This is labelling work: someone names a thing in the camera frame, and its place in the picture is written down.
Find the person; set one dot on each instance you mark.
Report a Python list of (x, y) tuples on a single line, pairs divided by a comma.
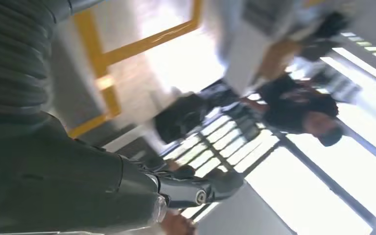
[(278, 58), (288, 107)]

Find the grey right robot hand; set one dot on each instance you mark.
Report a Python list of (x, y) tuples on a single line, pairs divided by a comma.
[(61, 181)]

